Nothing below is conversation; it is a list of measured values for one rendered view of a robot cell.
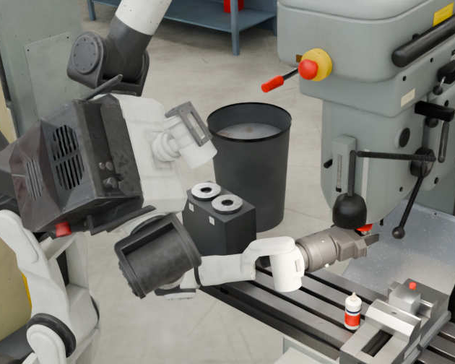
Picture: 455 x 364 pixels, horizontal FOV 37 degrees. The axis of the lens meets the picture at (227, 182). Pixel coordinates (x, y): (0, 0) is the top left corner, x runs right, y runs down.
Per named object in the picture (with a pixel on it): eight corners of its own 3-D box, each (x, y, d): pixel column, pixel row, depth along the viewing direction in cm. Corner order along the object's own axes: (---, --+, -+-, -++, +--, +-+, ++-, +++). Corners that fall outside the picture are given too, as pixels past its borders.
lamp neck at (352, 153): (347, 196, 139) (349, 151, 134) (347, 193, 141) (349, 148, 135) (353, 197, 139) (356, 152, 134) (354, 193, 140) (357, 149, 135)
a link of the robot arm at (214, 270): (248, 287, 166) (173, 295, 170) (244, 245, 168) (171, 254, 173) (237, 284, 156) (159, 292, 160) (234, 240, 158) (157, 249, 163)
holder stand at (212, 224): (227, 274, 201) (224, 219, 191) (183, 243, 216) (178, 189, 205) (257, 257, 207) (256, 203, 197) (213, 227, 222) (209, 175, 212)
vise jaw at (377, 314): (409, 343, 163) (410, 331, 161) (364, 321, 171) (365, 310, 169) (420, 329, 167) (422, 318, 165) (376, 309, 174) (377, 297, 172)
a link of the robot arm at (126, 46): (97, 5, 138) (70, 62, 143) (123, 28, 134) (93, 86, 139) (136, 16, 147) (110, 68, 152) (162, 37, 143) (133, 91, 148)
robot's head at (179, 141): (177, 175, 138) (209, 162, 133) (149, 134, 135) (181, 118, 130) (190, 161, 143) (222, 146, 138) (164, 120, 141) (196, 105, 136)
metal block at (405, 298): (409, 322, 169) (411, 303, 166) (387, 312, 172) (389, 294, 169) (418, 310, 172) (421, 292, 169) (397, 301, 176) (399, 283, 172)
